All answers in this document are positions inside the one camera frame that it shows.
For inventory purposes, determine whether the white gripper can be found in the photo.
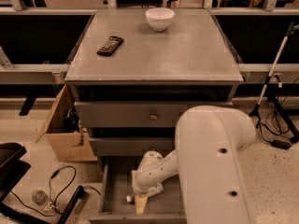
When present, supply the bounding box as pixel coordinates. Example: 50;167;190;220
131;151;164;216

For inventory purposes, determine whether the clear plastic water bottle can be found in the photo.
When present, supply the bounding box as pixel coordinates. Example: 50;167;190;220
126;183;164;204

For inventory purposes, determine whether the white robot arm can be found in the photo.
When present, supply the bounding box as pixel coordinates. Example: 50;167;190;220
132;105;256;224

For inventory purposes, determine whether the bottom grey open drawer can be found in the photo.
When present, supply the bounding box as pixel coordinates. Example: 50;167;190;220
89;157;187;224

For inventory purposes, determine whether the middle grey drawer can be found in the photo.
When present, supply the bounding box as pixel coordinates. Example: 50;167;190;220
89;137;173;157

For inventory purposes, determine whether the top grey drawer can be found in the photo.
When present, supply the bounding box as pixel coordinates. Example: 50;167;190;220
74;102;231;128

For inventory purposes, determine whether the grey drawer cabinet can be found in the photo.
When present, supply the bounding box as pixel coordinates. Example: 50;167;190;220
65;9;243;147

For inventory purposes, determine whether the brown cardboard box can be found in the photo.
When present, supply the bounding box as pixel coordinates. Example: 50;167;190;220
36;85;97;162

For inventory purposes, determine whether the clear plastic cup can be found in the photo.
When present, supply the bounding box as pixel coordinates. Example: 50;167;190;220
32;190;48;205

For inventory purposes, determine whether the black white reacher tool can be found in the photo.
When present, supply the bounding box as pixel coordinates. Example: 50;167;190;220
249;21;295;127

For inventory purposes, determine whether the black remote control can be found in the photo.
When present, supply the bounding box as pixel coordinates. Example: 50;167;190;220
97;35;124;56

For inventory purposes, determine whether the black power adapter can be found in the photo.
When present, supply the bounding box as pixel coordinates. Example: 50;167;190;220
271;140;292;150

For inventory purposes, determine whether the white ceramic bowl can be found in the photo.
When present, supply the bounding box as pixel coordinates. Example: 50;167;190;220
146;7;175;32

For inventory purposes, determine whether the black floor cable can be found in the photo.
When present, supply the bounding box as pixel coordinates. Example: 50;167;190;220
9;165;102;217

